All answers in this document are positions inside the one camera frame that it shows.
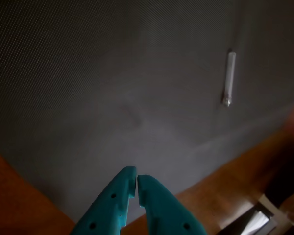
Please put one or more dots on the dark grey textured mat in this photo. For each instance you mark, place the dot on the dark grey textured mat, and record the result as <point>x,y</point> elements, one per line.
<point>112,85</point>

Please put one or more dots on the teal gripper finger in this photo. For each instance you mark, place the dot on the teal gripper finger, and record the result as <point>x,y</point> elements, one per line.
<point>107,208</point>
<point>166,210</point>

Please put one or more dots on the clear plastic test tube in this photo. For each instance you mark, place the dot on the clear plastic test tube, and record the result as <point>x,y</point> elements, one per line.
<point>229,76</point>

